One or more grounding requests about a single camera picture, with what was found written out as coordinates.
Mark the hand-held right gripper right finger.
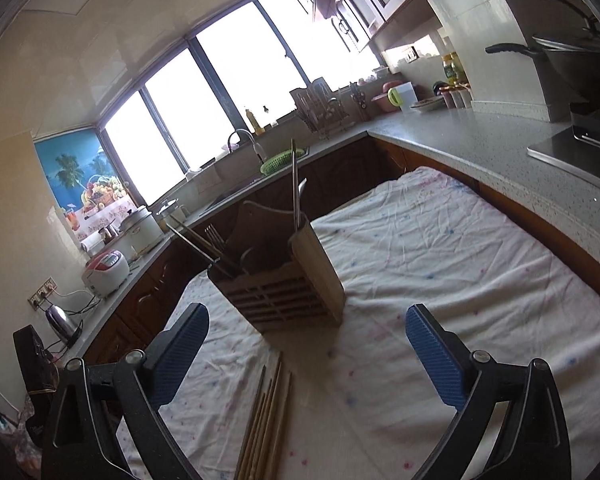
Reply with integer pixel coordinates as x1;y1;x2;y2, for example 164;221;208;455
405;303;573;480

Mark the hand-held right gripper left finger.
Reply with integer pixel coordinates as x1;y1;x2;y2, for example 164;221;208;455
42;303;210;480

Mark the bundle of wooden chopsticks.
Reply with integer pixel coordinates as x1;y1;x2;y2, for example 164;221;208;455
234;351;294;480

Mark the silver metal chopstick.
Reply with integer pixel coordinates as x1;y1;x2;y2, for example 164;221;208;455
172;217;233;277
166;221;223;268
290;138;299;228
294;147;302;228

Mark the wooden utensil holder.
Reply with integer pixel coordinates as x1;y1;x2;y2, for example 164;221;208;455
206;201;347;335

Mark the silver metal fork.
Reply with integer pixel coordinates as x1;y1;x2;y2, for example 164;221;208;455
203;224;228;263

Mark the steel electric kettle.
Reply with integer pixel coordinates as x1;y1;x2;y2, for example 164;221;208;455
45;304;82;347

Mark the white floral tablecloth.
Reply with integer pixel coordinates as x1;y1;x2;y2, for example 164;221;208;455
115;166;600;480

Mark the red and white rice cooker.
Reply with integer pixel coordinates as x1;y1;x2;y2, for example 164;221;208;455
81;250;132;297

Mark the large white rice cooker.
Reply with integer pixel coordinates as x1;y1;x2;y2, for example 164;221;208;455
119;206;165;260

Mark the paper towel roll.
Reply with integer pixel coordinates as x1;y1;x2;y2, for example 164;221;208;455
80;232;106;256

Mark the grey kitchen countertop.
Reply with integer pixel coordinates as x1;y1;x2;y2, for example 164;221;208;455
50;102;600;361

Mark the green plastic basket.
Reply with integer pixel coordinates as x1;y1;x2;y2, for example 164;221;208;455
259;151;293;175

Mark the curved steel faucet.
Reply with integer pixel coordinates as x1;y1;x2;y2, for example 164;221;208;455
227;129;268;166

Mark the gas stove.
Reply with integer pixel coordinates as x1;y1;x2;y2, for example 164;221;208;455
526;102;600;186

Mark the white pitcher with green lid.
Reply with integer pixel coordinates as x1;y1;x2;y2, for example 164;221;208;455
387;83;417;111

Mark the pink plastic container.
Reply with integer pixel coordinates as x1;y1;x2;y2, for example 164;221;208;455
371;80;403;113

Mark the dark knife block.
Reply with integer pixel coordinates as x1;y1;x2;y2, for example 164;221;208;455
349;81;372;122

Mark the metal dish rack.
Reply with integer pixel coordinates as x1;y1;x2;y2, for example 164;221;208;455
289;76;353;138

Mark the large kitchen window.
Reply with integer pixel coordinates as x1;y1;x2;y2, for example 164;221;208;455
97;0;396;201

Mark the yellow cooking oil bottle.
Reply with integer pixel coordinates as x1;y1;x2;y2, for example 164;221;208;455
440;51;468;88

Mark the black wok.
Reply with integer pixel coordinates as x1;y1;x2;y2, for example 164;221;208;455
485;0;600;96

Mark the wall power outlet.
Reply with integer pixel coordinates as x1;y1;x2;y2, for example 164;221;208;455
27;277;60;308

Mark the white power cable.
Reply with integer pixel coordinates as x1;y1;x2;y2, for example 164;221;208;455
60;287;101;313

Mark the tropical fruit wall poster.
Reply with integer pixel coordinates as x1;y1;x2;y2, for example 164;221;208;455
34;127;136;246

